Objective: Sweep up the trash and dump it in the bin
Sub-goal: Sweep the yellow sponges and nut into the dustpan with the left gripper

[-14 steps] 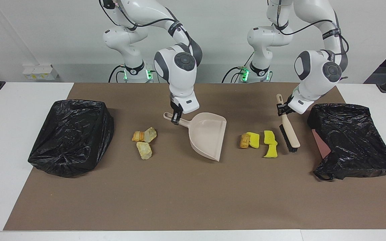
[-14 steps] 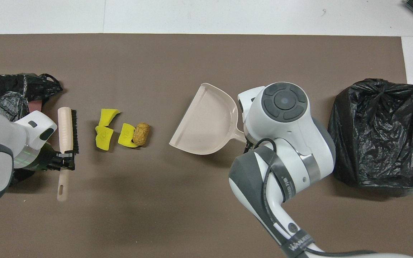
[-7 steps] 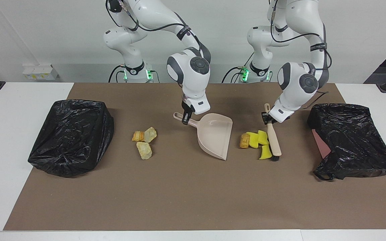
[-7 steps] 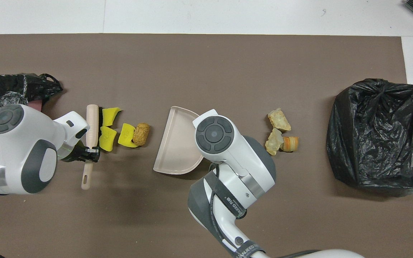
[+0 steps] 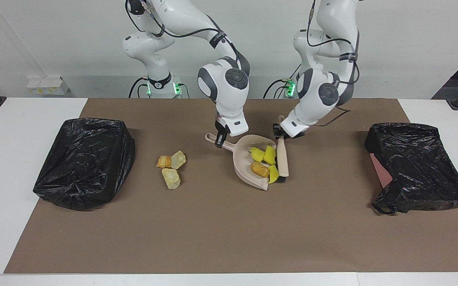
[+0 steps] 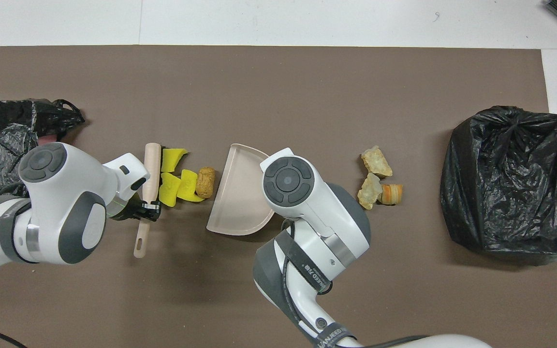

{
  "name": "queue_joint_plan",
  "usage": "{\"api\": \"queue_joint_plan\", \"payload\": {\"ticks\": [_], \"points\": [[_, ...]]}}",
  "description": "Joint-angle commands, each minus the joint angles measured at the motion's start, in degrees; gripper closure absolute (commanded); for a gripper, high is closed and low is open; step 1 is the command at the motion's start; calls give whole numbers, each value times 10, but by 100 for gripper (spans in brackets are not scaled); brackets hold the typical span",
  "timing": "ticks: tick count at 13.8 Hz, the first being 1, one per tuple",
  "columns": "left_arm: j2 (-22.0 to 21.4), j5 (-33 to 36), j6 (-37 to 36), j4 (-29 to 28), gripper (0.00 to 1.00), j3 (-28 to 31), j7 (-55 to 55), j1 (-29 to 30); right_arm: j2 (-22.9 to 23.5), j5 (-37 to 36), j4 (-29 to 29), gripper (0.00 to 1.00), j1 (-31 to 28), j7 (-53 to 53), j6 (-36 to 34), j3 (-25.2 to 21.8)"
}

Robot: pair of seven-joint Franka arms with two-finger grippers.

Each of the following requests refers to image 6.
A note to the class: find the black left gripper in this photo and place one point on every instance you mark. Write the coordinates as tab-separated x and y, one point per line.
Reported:
128	210

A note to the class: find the yellow sponge piece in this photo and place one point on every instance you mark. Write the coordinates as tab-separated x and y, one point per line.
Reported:
190	186
173	159
168	191

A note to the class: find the beige hand brush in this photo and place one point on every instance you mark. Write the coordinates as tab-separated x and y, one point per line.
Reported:
151	169

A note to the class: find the brown bread roll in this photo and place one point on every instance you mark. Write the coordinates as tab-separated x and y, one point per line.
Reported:
205	182

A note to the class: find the beige plastic dustpan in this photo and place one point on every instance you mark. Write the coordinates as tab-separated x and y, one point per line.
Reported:
240	193

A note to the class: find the pale croissant chunk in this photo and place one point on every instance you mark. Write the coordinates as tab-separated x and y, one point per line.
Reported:
368	192
377	163

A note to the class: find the orange striped croissant piece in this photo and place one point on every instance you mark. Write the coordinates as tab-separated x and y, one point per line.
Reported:
391	194

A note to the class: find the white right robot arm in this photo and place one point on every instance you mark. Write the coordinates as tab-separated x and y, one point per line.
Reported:
307	203

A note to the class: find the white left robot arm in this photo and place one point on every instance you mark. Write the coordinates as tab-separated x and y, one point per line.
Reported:
65	208

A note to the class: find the bin with tied black bag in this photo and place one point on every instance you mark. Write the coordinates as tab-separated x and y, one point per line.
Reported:
501	193

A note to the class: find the pink box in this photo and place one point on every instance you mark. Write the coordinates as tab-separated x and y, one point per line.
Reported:
49	140

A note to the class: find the large brown table mat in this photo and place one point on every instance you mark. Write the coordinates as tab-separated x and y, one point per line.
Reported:
307	87

